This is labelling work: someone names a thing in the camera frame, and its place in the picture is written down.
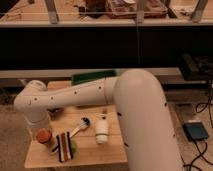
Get white plastic bottle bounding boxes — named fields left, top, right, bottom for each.
left=95, top=116, right=109, bottom=144

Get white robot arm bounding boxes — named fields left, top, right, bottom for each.
left=14, top=69, right=183, bottom=171

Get wooden table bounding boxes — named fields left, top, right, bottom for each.
left=23, top=80, right=129, bottom=169

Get black cable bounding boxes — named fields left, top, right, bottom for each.
left=181, top=83, right=213, bottom=171

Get green plastic bin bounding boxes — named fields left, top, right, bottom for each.
left=71, top=70, right=117, bottom=85

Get orange apple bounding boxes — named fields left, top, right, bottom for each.
left=36, top=129, right=52, bottom=144

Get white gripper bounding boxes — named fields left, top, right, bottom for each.
left=26, top=117, right=51, bottom=134

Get black foot pedal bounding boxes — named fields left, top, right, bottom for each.
left=183, top=122, right=209, bottom=141

